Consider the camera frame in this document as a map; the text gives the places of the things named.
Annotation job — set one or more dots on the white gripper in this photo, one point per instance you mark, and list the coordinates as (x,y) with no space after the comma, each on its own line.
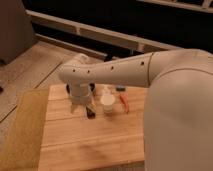
(80,100)

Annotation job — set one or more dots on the black eraser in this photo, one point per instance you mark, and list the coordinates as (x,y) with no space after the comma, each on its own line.
(90,112)

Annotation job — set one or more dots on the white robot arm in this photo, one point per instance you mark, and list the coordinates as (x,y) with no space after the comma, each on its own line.
(178,110)

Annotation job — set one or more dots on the dark round bowl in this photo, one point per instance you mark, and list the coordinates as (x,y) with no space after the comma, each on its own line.
(68,88)

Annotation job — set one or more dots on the white plastic cup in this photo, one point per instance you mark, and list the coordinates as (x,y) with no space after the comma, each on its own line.
(107,100)

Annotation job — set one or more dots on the black table leg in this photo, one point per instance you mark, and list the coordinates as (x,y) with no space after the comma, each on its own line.
(108,57)

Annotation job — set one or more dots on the yellow-green foam mat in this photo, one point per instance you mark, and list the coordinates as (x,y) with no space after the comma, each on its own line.
(21,150)

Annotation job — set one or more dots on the grey cabinet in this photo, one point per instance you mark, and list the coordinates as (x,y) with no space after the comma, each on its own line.
(16,31)

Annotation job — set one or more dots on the white shelf rail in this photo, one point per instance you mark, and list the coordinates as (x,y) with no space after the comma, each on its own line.
(98,34)

